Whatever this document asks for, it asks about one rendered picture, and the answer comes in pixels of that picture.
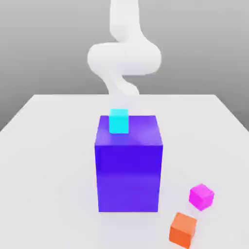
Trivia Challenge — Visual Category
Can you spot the small orange cube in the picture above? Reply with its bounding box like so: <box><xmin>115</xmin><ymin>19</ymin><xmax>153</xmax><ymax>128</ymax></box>
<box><xmin>168</xmin><ymin>212</ymin><xmax>197</xmax><ymax>249</ymax></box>

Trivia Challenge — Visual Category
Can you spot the small cyan cube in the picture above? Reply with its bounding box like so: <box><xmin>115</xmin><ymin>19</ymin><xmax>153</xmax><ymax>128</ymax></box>
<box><xmin>109</xmin><ymin>108</ymin><xmax>129</xmax><ymax>134</ymax></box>

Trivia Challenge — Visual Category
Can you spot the large purple box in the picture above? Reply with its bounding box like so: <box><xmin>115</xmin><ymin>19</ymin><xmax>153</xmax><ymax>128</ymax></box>
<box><xmin>94</xmin><ymin>115</ymin><xmax>163</xmax><ymax>213</ymax></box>

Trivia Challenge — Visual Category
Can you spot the small magenta cube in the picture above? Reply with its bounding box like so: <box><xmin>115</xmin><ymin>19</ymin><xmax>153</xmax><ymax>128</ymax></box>
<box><xmin>189</xmin><ymin>183</ymin><xmax>215</xmax><ymax>212</ymax></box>

